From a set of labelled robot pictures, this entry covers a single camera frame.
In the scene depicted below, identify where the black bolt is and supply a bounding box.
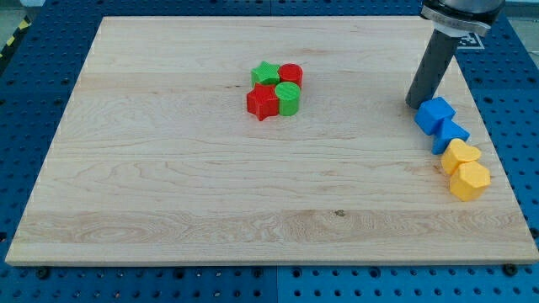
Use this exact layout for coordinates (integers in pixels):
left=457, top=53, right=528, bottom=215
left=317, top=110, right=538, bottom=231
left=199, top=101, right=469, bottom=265
left=502, top=263, right=519, bottom=277
left=35, top=267, right=51, bottom=280

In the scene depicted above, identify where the green cylinder block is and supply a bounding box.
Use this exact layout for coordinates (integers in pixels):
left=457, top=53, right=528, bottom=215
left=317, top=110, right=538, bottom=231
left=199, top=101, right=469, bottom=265
left=275, top=82, right=301, bottom=116

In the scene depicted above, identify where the black white fiducial marker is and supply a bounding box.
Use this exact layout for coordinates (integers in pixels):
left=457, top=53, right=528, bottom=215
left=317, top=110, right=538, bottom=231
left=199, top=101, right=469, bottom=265
left=457, top=33, right=484, bottom=51

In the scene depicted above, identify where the yellow black hazard tape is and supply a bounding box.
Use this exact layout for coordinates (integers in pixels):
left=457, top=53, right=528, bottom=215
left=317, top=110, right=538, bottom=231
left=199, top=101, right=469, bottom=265
left=1, top=15, right=32, bottom=61

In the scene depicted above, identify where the black bolt front right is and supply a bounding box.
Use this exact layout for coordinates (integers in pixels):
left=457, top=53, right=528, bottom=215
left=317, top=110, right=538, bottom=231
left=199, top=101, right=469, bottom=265
left=502, top=263, right=519, bottom=277

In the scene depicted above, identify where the yellow heart block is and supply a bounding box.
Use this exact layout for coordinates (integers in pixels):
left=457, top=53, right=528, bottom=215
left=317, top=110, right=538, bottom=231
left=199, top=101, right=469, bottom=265
left=440, top=138, right=482, bottom=175

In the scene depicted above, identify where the red star block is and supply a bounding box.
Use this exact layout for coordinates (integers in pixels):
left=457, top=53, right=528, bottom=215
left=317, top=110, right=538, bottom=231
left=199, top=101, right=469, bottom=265
left=246, top=82, right=279, bottom=121

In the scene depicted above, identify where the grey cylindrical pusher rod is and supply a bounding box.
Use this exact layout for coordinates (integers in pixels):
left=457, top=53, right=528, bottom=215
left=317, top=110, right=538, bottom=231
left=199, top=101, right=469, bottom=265
left=405, top=29, right=460, bottom=109

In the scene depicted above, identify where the red cylinder block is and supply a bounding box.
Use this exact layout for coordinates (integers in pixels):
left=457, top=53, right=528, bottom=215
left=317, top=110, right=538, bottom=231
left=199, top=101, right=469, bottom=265
left=278, top=63, right=303, bottom=88

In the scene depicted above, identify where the black bolt front left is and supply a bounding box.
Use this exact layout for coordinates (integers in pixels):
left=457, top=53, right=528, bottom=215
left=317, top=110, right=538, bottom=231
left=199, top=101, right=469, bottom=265
left=35, top=267, right=51, bottom=280

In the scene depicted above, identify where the green star block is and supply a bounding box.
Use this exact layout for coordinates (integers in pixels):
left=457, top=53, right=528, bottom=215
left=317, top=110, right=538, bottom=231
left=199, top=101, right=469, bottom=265
left=251, top=61, right=280, bottom=87

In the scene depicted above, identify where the yellow hexagon block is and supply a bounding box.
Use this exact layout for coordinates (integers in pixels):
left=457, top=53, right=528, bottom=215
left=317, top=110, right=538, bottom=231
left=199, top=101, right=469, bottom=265
left=449, top=161, right=491, bottom=201

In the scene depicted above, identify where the light wooden board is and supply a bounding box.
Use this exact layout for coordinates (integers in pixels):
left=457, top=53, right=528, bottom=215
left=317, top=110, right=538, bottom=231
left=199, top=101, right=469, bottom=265
left=6, top=17, right=538, bottom=267

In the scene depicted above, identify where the blue cube block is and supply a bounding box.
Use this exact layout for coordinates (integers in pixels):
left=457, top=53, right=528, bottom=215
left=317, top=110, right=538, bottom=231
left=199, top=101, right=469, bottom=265
left=414, top=97, right=456, bottom=136

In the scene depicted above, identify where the blue triangle block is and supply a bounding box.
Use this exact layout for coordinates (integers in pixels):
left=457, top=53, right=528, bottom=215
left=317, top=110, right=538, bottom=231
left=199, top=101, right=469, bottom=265
left=431, top=118, right=470, bottom=155

